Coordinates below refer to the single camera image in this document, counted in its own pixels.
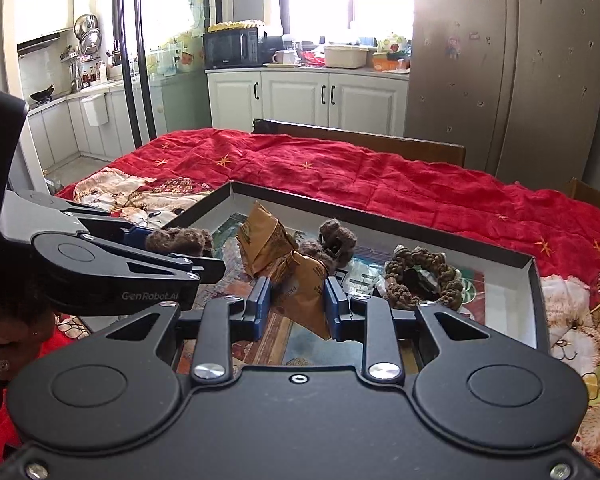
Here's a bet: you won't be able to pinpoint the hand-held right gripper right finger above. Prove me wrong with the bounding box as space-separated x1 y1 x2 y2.
325 276 502 386

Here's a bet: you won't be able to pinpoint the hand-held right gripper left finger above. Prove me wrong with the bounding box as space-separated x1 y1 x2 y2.
97 276 272 386

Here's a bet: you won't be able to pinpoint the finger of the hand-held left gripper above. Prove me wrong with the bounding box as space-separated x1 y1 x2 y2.
17 189 154 249
79 233 226 284

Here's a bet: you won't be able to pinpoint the brown paper packet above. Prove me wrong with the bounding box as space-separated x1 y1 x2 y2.
272 250 334 341
236 201 299 281

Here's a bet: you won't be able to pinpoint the fuzzy brown hair clip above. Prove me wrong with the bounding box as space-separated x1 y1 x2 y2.
145 227 215 257
297 219 359 271

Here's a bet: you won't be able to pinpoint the brown crochet scrunchie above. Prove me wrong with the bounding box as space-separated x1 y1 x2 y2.
384 245 465 311

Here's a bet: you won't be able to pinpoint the black cardboard box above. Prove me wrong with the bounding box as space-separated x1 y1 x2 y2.
160 180 552 378

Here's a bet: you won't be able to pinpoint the person's left hand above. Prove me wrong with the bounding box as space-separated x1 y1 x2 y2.
0 289 57 382

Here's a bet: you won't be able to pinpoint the white counter cabinets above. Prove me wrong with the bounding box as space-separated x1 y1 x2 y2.
27 82 147 167

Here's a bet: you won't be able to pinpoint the black framed glass door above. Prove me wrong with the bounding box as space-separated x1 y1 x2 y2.
111 0 157 149

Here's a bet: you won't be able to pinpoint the white hanging bin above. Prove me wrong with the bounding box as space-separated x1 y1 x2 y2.
80 94 110 127

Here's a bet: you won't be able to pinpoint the red printed blanket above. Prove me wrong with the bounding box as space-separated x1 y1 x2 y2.
0 127 600 471

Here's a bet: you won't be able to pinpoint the row of condiment bottles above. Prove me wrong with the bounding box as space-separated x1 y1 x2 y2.
69 60 109 89

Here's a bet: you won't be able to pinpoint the wooden chair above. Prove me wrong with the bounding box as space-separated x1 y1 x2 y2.
565 177 600 207
252 118 467 167

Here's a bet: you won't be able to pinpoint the white kitchen cabinet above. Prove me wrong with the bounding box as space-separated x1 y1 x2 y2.
206 69 410 136

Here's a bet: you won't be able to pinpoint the black microwave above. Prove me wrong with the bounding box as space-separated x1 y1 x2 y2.
202 27 262 69

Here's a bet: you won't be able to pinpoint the steel pot lids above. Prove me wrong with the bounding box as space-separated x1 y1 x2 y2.
73 13 101 54

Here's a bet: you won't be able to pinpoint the yellow microwave cover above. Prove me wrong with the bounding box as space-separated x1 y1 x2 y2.
207 19 264 32

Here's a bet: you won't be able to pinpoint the orange container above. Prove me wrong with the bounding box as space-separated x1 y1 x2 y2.
372 53 411 72

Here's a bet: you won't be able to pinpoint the cream plastic basin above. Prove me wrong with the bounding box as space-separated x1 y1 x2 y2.
324 46 370 69

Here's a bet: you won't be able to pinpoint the flower bouquet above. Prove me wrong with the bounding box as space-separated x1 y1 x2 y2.
377 33 411 56

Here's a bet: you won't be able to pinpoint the steel double-door refrigerator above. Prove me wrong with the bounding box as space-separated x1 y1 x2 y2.
405 0 600 192

